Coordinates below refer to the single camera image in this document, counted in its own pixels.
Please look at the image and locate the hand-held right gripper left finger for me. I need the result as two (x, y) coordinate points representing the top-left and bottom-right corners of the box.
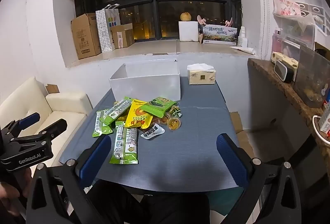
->
(26, 134), (112, 224)

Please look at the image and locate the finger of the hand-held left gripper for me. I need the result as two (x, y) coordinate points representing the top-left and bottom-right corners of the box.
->
(12, 119), (68, 147)
(0, 113), (41, 140)

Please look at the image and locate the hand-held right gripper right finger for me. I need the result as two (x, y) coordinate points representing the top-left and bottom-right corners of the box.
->
(217, 133), (307, 224)

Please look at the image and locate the large green snack packet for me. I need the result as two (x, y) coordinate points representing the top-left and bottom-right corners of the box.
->
(110, 125), (139, 165)

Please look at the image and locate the narrow green snack packet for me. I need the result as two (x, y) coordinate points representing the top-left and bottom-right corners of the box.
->
(92, 109), (114, 138)

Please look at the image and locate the green packet with silver strip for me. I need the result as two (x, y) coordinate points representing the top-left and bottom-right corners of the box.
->
(104, 96), (133, 125)

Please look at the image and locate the yellow snack packet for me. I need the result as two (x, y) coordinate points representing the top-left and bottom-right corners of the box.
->
(124, 99), (155, 129)

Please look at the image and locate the white black sachet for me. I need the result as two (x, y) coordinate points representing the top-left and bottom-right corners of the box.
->
(140, 123), (165, 140)

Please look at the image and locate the yellow jelly cup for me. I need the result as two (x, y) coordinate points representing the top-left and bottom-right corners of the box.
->
(158, 114), (172, 126)
(167, 117), (182, 131)

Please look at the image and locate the small green snack packet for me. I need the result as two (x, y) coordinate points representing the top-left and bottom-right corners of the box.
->
(167, 107), (183, 119)

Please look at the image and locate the green seaweed snack packet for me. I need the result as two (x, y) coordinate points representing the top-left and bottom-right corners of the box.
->
(141, 96), (178, 119)

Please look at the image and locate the white cardboard box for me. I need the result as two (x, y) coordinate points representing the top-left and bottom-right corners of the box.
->
(109, 59), (181, 102)

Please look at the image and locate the person's left hand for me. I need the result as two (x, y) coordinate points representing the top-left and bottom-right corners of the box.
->
(0, 183), (27, 217)

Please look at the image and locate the cream sofa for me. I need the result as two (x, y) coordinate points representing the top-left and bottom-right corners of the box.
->
(0, 77), (93, 170)

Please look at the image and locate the flat cardboard sheet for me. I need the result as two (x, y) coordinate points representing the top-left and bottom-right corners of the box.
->
(229, 111), (254, 157)

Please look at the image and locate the yellow tissue pack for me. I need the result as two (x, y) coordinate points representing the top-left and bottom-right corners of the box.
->
(187, 63), (216, 85)

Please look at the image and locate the brown stone counter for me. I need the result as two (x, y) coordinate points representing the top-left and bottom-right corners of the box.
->
(247, 58), (330, 137)

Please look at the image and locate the large brown cardboard box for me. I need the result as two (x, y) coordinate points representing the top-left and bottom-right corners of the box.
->
(71, 13), (102, 60)

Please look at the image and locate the white red carton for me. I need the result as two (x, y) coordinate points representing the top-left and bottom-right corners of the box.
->
(318, 105), (330, 137)

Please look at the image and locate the grey desk clock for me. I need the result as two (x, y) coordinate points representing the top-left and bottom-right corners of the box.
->
(274, 60), (294, 83)

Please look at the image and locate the polka-dot paper bag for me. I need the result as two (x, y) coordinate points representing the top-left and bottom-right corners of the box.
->
(95, 9), (114, 53)

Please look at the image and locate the small open cardboard box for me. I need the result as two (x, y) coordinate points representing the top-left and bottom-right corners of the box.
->
(110, 23), (135, 50)

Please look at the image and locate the rolled white paper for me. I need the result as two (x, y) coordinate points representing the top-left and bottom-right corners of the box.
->
(230, 46), (256, 55)

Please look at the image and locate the cream patterned box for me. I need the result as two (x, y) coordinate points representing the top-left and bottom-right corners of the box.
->
(271, 51), (299, 70)

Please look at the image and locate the translucent plastic container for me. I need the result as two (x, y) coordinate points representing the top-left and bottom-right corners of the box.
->
(292, 44), (330, 108)

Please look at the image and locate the white bag with coloured squares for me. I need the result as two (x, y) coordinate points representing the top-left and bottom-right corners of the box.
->
(104, 4), (121, 50)

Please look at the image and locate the white plastic bottle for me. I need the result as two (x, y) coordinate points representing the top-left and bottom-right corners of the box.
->
(238, 26), (248, 48)

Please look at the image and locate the landscape printed box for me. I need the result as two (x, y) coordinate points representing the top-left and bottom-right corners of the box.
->
(202, 25), (238, 46)

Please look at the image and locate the white foam box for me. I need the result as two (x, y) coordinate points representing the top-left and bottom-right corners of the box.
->
(178, 21), (202, 42)

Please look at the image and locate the clear plastic drawer unit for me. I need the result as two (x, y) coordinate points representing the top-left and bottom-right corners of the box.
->
(272, 2), (330, 59)

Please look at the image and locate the floral tissue pack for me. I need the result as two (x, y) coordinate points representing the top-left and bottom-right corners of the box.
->
(273, 0), (306, 17)

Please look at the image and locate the white cable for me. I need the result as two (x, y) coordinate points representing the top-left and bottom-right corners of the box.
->
(312, 115), (330, 146)

